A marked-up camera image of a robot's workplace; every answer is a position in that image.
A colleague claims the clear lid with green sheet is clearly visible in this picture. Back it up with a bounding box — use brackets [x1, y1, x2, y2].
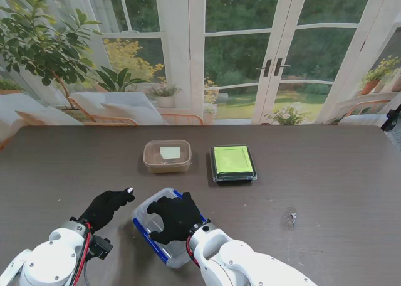
[209, 144, 258, 183]

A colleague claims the red cable on arm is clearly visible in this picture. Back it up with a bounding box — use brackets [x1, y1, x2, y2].
[186, 235, 201, 268]
[70, 223, 94, 286]

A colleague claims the clear container with blue clips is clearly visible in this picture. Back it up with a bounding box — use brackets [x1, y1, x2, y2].
[130, 187, 211, 270]

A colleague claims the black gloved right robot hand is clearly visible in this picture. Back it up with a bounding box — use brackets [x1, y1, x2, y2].
[146, 191, 203, 245]

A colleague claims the brown translucent container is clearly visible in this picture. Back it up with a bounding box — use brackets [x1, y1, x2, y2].
[143, 139, 192, 174]

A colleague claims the black plastic container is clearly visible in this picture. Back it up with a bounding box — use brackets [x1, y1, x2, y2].
[209, 144, 258, 183]

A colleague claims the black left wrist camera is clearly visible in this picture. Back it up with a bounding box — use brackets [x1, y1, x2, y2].
[89, 235, 114, 262]

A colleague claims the large clear lid blue sticker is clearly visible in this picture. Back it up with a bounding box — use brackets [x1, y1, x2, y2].
[131, 187, 192, 270]

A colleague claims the red cable on left arm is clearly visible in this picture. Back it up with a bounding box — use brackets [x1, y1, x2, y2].
[70, 223, 94, 286]

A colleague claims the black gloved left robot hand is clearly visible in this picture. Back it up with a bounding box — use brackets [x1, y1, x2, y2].
[77, 187, 135, 233]

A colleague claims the small clear lid white label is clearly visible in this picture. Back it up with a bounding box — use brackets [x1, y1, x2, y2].
[143, 139, 192, 167]

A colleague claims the red cable on right arm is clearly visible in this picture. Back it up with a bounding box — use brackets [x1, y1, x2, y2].
[186, 235, 201, 268]

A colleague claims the black tripod stand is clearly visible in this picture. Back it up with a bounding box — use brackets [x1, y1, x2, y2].
[380, 109, 401, 132]

